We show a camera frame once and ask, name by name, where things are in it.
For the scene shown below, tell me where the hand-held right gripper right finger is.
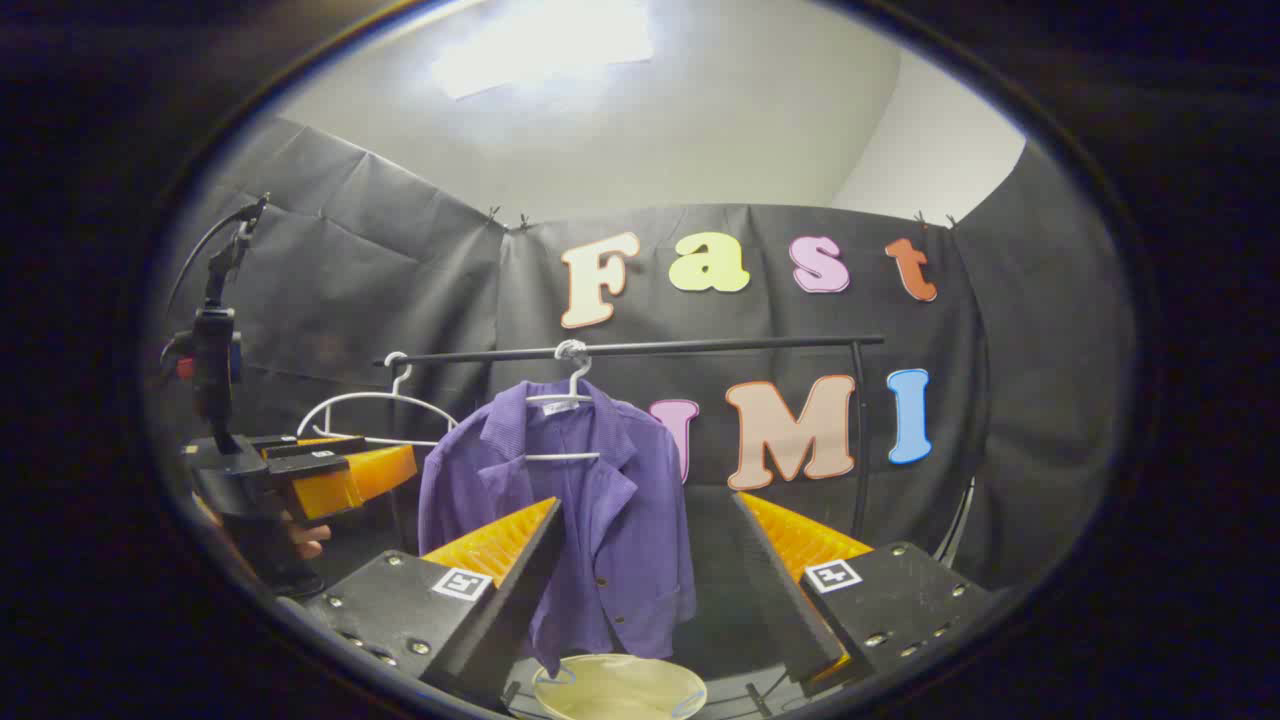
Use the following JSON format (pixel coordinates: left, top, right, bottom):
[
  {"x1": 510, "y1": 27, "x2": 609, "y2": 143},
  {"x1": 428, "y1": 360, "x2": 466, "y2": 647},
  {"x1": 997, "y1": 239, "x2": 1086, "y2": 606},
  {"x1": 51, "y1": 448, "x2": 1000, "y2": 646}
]
[{"x1": 730, "y1": 490, "x2": 996, "y2": 691}]

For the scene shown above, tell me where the black clothes rack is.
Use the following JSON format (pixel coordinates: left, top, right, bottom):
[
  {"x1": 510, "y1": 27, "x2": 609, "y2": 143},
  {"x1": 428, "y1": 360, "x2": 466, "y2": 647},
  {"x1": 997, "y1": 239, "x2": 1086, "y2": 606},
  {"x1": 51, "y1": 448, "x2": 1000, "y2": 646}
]
[{"x1": 375, "y1": 335, "x2": 976, "y2": 566}]

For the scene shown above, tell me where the beige laundry hamper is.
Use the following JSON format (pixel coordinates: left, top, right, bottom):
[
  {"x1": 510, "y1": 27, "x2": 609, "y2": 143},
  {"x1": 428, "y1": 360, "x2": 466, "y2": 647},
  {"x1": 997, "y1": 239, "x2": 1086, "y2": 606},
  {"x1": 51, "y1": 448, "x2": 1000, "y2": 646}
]
[{"x1": 530, "y1": 653, "x2": 709, "y2": 720}]

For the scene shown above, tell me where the ceiling light panel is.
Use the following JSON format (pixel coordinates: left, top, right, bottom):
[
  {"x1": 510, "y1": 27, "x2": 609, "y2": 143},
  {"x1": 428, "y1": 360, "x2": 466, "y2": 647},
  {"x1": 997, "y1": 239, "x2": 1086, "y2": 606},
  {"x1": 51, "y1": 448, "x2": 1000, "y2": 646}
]
[{"x1": 430, "y1": 0, "x2": 656, "y2": 101}]

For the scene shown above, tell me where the purple jacket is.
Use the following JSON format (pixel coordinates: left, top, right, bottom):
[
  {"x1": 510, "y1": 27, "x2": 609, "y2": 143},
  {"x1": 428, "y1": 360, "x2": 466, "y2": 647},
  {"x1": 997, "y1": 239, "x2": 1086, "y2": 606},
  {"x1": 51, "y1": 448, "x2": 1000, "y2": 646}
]
[{"x1": 418, "y1": 378, "x2": 698, "y2": 676}]

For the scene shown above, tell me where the white plastic clothes hanger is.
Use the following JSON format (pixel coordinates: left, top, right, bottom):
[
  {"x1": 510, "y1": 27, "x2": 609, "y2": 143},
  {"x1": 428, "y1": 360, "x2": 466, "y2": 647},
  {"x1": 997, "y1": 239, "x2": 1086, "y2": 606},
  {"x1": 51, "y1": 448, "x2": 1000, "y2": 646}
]
[
  {"x1": 522, "y1": 340, "x2": 603, "y2": 464},
  {"x1": 297, "y1": 352, "x2": 461, "y2": 447}
]

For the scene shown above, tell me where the black backdrop cloth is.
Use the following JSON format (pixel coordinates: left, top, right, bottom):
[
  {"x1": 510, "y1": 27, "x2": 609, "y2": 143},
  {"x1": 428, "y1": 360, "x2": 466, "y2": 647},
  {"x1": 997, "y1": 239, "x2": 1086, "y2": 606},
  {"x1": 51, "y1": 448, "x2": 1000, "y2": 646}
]
[{"x1": 150, "y1": 115, "x2": 1136, "y2": 601}]

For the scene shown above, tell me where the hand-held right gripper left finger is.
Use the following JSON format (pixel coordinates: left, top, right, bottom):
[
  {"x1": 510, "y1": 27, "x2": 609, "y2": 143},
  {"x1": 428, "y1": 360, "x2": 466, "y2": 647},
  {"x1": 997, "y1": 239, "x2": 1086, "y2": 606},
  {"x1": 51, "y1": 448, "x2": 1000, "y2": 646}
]
[{"x1": 300, "y1": 497, "x2": 566, "y2": 711}]

